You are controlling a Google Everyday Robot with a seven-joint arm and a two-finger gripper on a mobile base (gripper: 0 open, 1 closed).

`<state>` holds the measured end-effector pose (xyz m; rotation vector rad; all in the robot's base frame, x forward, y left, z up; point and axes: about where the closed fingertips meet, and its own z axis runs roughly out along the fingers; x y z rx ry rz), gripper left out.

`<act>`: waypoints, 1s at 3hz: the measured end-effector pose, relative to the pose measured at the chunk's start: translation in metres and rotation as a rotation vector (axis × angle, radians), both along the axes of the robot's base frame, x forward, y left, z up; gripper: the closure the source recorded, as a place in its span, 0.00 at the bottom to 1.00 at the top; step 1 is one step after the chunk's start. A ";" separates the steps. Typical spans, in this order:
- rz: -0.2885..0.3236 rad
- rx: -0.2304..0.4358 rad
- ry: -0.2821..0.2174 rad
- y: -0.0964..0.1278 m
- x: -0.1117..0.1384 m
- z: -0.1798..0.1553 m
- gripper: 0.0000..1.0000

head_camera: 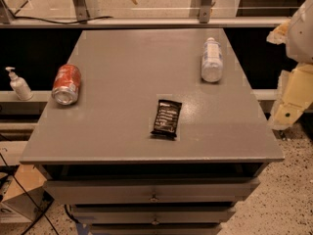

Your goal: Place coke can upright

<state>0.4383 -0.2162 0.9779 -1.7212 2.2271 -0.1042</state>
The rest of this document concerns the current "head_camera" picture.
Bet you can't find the red coke can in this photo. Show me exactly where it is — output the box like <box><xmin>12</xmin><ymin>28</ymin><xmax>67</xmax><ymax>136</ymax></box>
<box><xmin>52</xmin><ymin>64</ymin><xmax>81</xmax><ymax>105</ymax></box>

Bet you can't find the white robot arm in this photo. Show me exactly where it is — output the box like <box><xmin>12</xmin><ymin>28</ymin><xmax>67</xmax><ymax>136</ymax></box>
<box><xmin>266</xmin><ymin>0</ymin><xmax>313</xmax><ymax>130</ymax></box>

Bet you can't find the clear plastic water bottle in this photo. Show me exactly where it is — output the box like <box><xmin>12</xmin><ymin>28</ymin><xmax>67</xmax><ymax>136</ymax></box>
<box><xmin>201</xmin><ymin>37</ymin><xmax>223</xmax><ymax>82</ymax></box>

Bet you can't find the black snack bar packet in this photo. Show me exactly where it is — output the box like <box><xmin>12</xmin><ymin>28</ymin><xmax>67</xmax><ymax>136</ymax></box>
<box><xmin>151</xmin><ymin>99</ymin><xmax>182</xmax><ymax>138</ymax></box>

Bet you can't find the grey drawer cabinet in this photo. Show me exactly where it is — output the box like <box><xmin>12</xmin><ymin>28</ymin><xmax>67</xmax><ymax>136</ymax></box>
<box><xmin>19</xmin><ymin>27</ymin><xmax>286</xmax><ymax>235</ymax></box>

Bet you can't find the middle grey drawer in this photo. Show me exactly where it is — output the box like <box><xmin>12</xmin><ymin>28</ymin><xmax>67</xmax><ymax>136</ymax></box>
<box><xmin>71</xmin><ymin>203</ymin><xmax>235</xmax><ymax>225</ymax></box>

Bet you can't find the grey drawer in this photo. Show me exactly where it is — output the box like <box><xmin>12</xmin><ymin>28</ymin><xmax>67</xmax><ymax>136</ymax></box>
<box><xmin>44</xmin><ymin>177</ymin><xmax>260</xmax><ymax>205</ymax></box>
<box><xmin>90</xmin><ymin>224</ymin><xmax>222</xmax><ymax>235</ymax></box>
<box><xmin>71</xmin><ymin>203</ymin><xmax>235</xmax><ymax>225</ymax></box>

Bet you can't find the top grey drawer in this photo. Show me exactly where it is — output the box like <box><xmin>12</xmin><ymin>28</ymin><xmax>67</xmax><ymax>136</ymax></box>
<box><xmin>44</xmin><ymin>177</ymin><xmax>260</xmax><ymax>205</ymax></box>

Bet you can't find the bottom grey drawer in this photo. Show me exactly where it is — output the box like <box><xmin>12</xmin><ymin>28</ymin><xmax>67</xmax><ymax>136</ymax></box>
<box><xmin>90</xmin><ymin>224</ymin><xmax>222</xmax><ymax>235</ymax></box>

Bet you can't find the white pump soap bottle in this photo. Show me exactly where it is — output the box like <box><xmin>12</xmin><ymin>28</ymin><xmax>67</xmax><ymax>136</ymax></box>
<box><xmin>6</xmin><ymin>67</ymin><xmax>33</xmax><ymax>101</ymax></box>

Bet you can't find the cardboard box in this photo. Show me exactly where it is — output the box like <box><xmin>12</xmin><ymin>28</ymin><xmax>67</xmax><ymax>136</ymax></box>
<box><xmin>0</xmin><ymin>164</ymin><xmax>46</xmax><ymax>223</ymax></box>

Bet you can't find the black floor cable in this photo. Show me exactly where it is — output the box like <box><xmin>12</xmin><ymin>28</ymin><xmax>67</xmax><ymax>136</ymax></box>
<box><xmin>0</xmin><ymin>152</ymin><xmax>62</xmax><ymax>235</ymax></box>

